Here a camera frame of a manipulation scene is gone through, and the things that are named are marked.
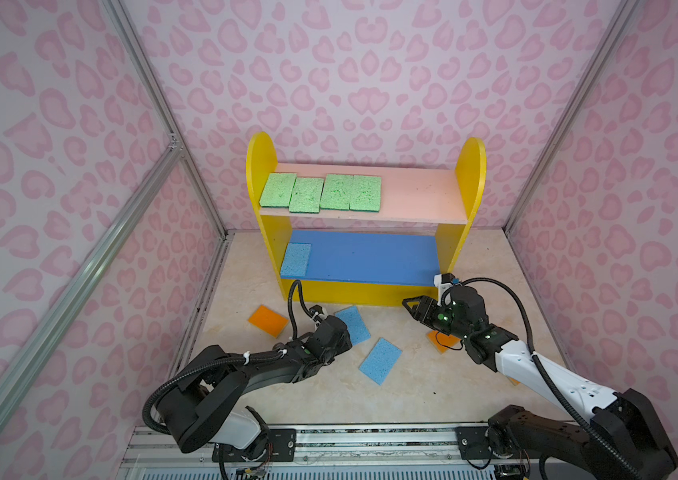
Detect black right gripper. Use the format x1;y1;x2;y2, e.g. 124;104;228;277
400;295;471;341

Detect blue sponge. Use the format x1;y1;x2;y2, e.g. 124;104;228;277
335;306;371;345
280;243;311;278
359;338;402;385

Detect orange sponge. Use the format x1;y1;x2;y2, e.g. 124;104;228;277
248;305;290;338
427;331;463;354

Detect blue sponge front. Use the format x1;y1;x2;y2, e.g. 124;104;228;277
359;338;402;385

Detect green sponge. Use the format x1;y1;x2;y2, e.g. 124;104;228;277
288;177;324;214
320;174;354;211
350;175;382;212
259;172;297;208

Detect green sponge bottom front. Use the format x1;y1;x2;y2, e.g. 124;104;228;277
288;177;324;214

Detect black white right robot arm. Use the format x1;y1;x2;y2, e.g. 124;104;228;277
402;279;678;479

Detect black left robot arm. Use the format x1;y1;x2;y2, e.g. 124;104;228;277
142;315;352;460

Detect yellow shelf with coloured boards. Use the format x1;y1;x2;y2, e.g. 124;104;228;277
246;133;488;307

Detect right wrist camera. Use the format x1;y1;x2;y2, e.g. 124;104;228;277
433;273;459;293

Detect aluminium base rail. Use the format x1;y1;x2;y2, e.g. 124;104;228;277
116;422;646;480

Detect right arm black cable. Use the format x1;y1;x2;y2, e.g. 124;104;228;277
443;277;646;480

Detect right aluminium frame bar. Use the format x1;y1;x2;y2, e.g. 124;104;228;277
502;0;644;236

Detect left aluminium frame bars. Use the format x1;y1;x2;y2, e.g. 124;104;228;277
0;0;233;480

